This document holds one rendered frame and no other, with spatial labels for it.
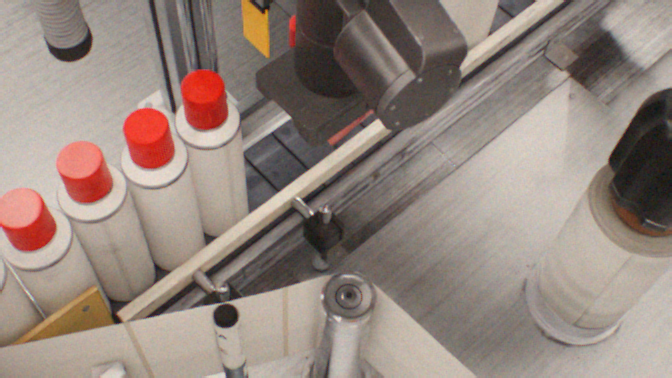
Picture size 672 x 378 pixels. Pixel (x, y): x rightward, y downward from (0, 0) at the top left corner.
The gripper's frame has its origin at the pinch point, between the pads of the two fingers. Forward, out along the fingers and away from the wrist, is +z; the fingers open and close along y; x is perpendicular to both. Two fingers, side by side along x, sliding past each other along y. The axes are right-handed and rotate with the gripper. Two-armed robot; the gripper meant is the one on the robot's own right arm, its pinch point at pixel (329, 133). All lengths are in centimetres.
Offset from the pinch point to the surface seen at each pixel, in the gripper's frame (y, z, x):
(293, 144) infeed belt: 2.3, 13.3, 7.4
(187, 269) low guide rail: -14.5, 9.6, 1.8
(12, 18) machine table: -9.6, 18.5, 44.0
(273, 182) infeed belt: -2.0, 13.3, 5.3
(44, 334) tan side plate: -27.0, 3.3, 1.8
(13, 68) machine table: -13.2, 18.4, 37.6
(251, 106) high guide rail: -1.3, 5.2, 9.1
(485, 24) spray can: 24.9, 8.4, 3.5
